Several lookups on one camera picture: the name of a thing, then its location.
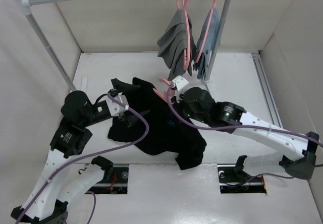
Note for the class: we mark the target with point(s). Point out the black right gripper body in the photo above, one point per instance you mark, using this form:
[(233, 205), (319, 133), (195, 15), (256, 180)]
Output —
[(198, 116)]

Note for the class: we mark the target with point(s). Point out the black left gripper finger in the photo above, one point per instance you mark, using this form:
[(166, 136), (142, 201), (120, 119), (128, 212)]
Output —
[(128, 119), (123, 87)]

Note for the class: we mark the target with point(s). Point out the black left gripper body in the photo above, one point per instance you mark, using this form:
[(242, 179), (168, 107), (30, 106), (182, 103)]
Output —
[(99, 113)]

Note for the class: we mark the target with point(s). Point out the pink plastic hanger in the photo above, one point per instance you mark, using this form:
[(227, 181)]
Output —
[(164, 95)]

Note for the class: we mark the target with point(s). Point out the black t shirt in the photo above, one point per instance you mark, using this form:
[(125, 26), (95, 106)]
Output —
[(166, 132)]

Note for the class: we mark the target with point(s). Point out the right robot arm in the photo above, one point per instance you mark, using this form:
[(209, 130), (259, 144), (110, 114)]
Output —
[(294, 153)]

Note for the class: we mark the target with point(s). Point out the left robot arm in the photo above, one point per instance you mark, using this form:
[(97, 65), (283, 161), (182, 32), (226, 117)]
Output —
[(49, 201)]

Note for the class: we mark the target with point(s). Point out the grey shirt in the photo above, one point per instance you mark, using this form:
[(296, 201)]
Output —
[(173, 45)]

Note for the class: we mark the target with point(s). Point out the light blue shirt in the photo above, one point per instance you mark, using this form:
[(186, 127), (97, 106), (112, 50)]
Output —
[(201, 69)]

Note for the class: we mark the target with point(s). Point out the pink hanger with blue shirt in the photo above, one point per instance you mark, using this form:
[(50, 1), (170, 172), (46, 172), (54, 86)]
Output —
[(207, 37)]

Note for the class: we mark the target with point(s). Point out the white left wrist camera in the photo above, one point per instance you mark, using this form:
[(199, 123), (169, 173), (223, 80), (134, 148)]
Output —
[(117, 105)]

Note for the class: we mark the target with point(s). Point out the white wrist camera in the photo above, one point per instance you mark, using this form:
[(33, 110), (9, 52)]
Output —
[(117, 105), (179, 84)]

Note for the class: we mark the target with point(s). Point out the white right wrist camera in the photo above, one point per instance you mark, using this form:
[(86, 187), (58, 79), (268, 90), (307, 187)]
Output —
[(179, 84)]

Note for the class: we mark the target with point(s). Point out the aluminium rail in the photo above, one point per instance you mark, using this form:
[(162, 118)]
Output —
[(268, 96)]

